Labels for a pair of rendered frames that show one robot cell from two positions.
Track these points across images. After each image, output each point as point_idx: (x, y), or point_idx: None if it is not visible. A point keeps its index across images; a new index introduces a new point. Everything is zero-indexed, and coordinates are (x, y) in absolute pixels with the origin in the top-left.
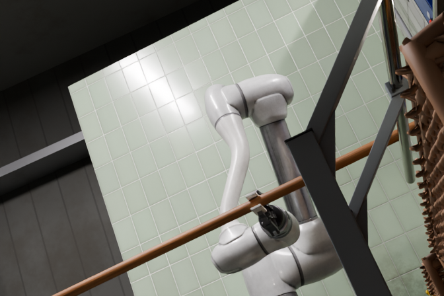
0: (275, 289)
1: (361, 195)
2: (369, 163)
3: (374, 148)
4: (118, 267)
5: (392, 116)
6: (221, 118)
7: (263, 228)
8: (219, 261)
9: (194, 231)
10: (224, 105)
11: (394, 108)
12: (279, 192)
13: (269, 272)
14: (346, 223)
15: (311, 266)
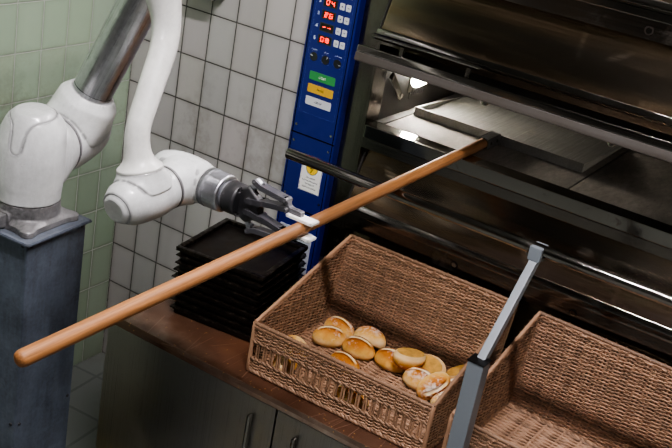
0: (57, 193)
1: (495, 345)
2: (508, 318)
3: (514, 306)
4: (181, 289)
5: (529, 280)
6: None
7: (215, 202)
8: (136, 216)
9: (258, 254)
10: None
11: (533, 272)
12: (325, 223)
13: (61, 170)
14: None
15: (84, 161)
